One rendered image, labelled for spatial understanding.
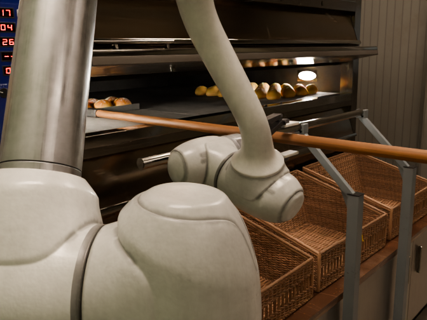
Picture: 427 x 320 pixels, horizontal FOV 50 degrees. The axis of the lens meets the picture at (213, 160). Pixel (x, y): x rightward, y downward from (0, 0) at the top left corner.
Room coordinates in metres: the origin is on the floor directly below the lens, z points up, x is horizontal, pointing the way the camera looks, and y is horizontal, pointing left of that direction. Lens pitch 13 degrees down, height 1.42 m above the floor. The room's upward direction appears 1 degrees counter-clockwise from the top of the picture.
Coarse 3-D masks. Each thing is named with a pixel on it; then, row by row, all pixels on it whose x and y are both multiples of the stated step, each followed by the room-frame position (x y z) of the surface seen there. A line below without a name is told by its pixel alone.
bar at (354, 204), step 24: (312, 120) 1.67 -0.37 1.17; (336, 120) 1.78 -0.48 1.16; (360, 120) 1.96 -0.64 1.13; (384, 144) 1.88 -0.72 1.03; (144, 168) 1.09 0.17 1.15; (408, 168) 1.80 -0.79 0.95; (360, 192) 1.48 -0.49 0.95; (408, 192) 1.80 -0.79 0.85; (360, 216) 1.46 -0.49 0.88; (408, 216) 1.79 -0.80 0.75; (360, 240) 1.46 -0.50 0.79; (408, 240) 1.79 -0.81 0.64; (408, 264) 1.81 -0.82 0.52
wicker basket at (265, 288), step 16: (256, 224) 1.61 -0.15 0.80; (256, 240) 1.61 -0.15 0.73; (272, 240) 1.56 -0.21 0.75; (256, 256) 1.61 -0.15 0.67; (272, 256) 1.56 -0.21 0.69; (288, 256) 1.51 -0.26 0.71; (304, 256) 1.47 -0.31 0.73; (272, 272) 1.56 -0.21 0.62; (288, 272) 1.34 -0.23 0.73; (304, 272) 1.42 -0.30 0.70; (272, 288) 1.27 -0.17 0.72; (288, 288) 1.34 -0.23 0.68; (304, 288) 1.42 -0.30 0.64; (288, 304) 1.35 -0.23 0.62
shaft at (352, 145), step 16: (96, 112) 1.83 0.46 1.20; (112, 112) 1.76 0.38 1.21; (192, 128) 1.46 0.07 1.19; (208, 128) 1.41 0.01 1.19; (224, 128) 1.36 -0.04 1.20; (304, 144) 1.17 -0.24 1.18; (320, 144) 1.14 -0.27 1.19; (336, 144) 1.11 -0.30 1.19; (352, 144) 1.08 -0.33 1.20; (368, 144) 1.06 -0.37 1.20; (416, 160) 0.98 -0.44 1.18
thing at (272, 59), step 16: (96, 64) 1.27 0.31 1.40; (112, 64) 1.31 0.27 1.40; (128, 64) 1.35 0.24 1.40; (144, 64) 1.40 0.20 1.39; (160, 64) 1.46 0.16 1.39; (176, 64) 1.53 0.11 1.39; (192, 64) 1.60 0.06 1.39; (256, 64) 1.98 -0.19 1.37; (272, 64) 2.10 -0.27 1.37; (288, 64) 2.24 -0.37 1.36
